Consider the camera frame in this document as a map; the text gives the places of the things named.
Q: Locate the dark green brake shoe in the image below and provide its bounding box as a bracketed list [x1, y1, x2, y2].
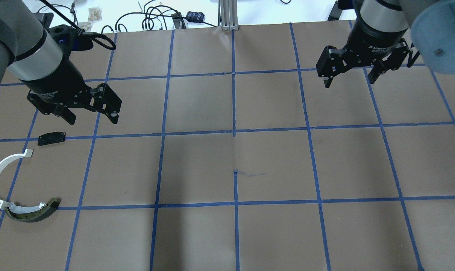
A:
[4, 198, 61, 223]

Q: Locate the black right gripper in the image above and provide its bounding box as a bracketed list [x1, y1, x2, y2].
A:
[316, 19, 410, 88]

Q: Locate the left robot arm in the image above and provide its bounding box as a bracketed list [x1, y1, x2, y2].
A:
[0, 0, 121, 125]

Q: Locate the small black plastic plate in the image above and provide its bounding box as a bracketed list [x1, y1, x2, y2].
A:
[37, 131, 66, 146]

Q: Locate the black cable bundle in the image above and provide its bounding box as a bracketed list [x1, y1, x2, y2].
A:
[102, 0, 187, 33]

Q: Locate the aluminium frame post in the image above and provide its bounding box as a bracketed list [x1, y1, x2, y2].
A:
[218, 0, 239, 31]

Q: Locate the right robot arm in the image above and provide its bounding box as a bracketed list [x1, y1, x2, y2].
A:
[316, 0, 455, 88]

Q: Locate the black power adapter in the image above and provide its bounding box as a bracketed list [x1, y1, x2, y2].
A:
[185, 11, 205, 23]

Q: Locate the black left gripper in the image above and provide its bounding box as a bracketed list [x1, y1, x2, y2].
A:
[26, 56, 121, 125]

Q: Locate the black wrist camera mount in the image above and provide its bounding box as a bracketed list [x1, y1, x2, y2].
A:
[47, 24, 94, 53]

